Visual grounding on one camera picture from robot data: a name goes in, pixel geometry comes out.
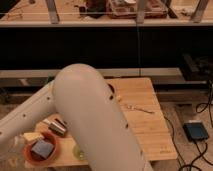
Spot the blue sponge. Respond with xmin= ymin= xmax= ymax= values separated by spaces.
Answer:
xmin=31 ymin=139 xmax=54 ymax=159

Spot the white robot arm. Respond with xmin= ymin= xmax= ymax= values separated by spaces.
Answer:
xmin=0 ymin=64 xmax=154 ymax=171

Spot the orange bowl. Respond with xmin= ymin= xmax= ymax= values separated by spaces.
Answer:
xmin=23 ymin=132 xmax=60 ymax=166

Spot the metal cheese grater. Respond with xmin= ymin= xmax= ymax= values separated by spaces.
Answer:
xmin=43 ymin=119 xmax=67 ymax=137

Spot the green plastic cup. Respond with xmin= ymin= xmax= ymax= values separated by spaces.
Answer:
xmin=73 ymin=145 xmax=85 ymax=161

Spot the dark brown bowl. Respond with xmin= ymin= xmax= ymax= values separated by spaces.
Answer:
xmin=108 ymin=84 xmax=115 ymax=94

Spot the silver fork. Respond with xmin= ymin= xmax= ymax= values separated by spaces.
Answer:
xmin=125 ymin=104 xmax=154 ymax=114

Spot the blue foot pedal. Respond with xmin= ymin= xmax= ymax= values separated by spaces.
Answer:
xmin=183 ymin=122 xmax=209 ymax=142

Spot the black cable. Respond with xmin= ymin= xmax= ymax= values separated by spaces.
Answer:
xmin=163 ymin=79 xmax=213 ymax=171

